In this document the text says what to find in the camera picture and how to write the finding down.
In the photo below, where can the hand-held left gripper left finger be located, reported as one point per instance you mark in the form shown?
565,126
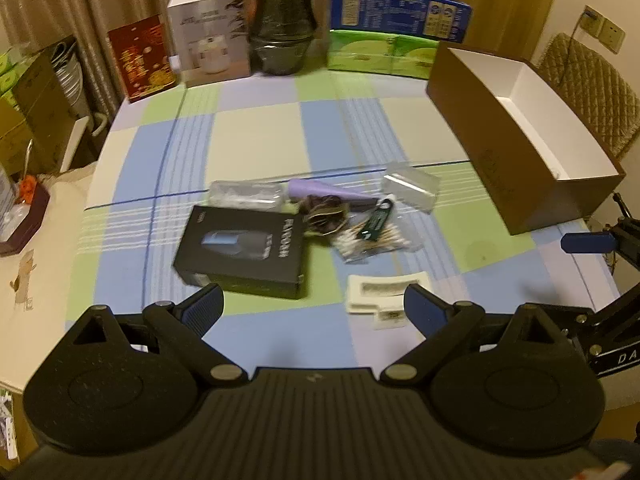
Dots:
202,306

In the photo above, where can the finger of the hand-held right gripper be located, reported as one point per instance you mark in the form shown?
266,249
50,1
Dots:
587,243
612,317

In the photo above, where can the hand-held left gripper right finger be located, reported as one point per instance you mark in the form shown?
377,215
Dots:
425,307

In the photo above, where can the small white packet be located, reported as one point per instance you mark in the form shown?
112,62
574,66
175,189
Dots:
390,318

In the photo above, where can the black product box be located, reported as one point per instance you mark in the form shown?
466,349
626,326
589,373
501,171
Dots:
240,250

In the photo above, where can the long clear plastic case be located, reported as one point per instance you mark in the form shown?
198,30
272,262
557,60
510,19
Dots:
245,195

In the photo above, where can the small clear plastic box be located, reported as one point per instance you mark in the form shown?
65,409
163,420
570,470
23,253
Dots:
410,185

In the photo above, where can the brown cardboard box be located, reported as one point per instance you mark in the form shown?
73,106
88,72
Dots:
490,150

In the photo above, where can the checked desktop tablecloth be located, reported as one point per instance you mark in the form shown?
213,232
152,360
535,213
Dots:
260,130

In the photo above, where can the bag of cotton swabs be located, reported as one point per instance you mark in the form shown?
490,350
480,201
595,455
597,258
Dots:
357,247

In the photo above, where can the green black small tool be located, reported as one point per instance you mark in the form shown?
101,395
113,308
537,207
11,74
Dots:
380,220

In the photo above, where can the purple tube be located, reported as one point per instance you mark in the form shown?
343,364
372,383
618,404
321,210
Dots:
315,190

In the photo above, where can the cream printed cloth bag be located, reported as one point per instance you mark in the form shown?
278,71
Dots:
45,270

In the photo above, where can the quilted chair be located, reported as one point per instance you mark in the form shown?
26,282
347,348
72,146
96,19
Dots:
590,80

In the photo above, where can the dark red tray box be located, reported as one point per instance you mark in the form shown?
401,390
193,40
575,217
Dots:
30,230

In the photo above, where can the white panel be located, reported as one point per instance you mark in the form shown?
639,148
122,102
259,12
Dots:
75,142

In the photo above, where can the orange ornament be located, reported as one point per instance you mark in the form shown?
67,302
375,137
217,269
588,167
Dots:
28,188

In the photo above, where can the green tissue pack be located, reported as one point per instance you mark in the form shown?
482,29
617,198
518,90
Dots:
415,57
360,52

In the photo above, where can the yellow cardboard box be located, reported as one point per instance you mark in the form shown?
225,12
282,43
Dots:
12,140

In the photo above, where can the red gift box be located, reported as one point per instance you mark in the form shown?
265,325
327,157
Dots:
142,60

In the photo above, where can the olive cardboard box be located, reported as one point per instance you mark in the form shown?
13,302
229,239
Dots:
40,105

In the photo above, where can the stack of metal bowls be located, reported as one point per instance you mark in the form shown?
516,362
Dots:
70,75

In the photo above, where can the white appliance box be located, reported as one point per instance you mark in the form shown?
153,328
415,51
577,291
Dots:
210,35

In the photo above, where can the dark plastic-wrapped jar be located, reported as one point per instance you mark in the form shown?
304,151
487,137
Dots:
282,25

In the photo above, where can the blue printed box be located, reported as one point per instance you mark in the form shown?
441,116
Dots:
400,10

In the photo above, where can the beige curtain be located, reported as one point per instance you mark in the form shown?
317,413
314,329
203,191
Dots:
75,0

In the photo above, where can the wall socket plate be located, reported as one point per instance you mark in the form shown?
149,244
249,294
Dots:
612,35

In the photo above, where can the wall socket with plug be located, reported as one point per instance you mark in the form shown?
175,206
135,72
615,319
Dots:
592,17

